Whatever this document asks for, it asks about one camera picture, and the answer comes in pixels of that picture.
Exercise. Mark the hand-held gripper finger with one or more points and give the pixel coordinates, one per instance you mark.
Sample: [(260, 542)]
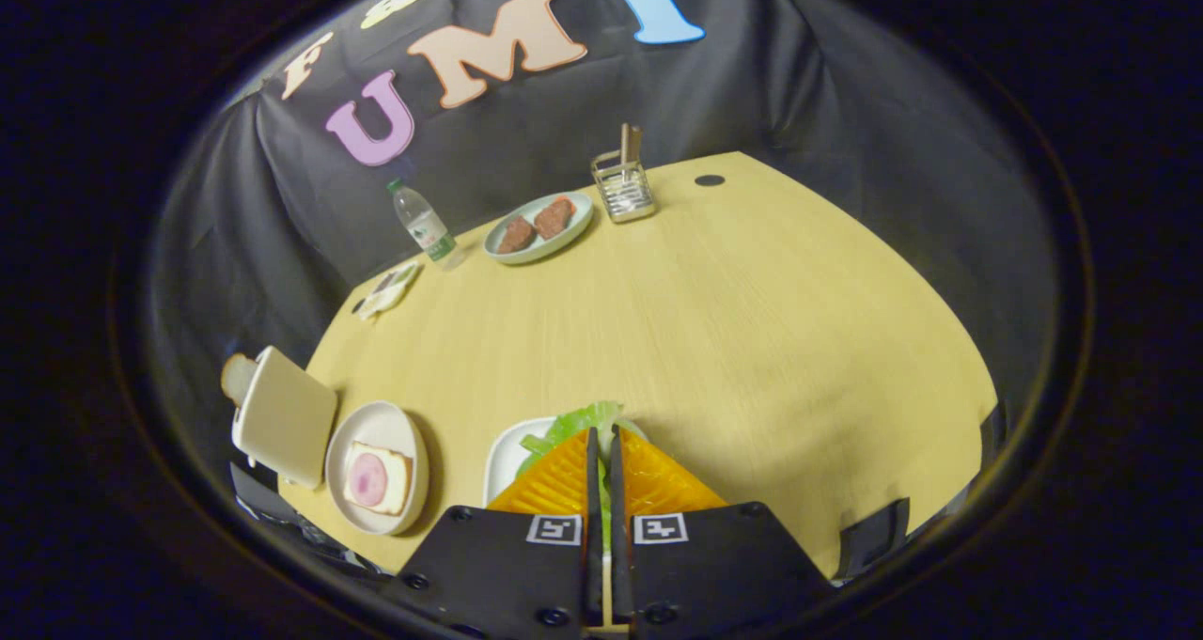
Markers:
[(594, 490), (617, 490)]

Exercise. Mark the green lettuce leaf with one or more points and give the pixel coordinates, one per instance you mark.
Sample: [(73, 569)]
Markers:
[(573, 422)]

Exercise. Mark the square white plate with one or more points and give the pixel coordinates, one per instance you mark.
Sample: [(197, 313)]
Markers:
[(503, 461)]

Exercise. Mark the toast slice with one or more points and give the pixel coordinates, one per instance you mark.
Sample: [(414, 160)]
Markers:
[(399, 480)]

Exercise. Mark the pink ham slice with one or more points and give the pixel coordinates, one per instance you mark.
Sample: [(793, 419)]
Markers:
[(368, 479)]

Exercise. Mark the round white plate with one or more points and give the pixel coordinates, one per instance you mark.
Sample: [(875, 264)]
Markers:
[(376, 424)]

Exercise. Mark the pale green oval plate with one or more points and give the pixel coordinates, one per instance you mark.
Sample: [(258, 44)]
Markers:
[(564, 241)]

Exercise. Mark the black table clamp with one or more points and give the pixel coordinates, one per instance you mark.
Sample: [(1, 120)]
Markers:
[(874, 537), (992, 433)]

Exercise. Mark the brown meat patty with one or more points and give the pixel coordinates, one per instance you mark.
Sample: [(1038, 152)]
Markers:
[(554, 217), (516, 235)]

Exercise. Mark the small white dish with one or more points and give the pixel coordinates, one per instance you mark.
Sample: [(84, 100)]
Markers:
[(390, 290)]

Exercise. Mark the clear plastic water bottle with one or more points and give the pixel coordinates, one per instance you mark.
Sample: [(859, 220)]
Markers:
[(428, 227)]

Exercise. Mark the beige toaster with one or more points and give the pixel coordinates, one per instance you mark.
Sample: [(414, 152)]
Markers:
[(287, 419)]

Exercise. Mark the black backdrop cloth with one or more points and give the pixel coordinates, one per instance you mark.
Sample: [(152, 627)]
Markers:
[(526, 142)]

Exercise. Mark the bread slice in toaster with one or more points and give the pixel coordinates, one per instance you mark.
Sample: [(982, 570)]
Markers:
[(237, 379)]

